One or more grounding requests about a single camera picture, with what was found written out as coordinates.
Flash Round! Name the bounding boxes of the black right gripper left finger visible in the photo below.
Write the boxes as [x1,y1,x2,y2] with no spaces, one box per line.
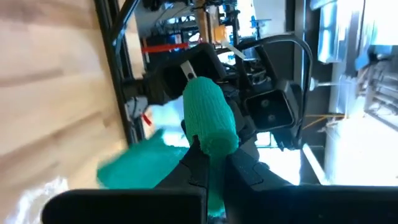
[42,135,210,224]

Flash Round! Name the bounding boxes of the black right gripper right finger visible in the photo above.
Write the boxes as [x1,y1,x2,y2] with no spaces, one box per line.
[223,147,398,224]

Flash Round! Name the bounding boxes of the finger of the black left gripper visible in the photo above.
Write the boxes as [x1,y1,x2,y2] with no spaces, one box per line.
[228,99,250,143]

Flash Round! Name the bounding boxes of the green elastic band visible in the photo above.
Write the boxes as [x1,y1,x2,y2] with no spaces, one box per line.
[96,77,241,218]

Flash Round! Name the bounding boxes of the clear plastic bag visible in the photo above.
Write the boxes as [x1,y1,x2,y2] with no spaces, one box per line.
[4,176,70,224]

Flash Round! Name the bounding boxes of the red desk leg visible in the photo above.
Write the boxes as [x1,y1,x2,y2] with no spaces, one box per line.
[141,42,190,54]

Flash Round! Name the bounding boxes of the wooden desk red legs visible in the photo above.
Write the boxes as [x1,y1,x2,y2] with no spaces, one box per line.
[194,0,220,44]

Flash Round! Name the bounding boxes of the cardboard box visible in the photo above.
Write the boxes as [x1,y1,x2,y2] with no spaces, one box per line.
[213,24,228,44]

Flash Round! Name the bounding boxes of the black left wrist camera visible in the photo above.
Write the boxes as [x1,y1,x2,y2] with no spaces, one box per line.
[243,88,295,131]

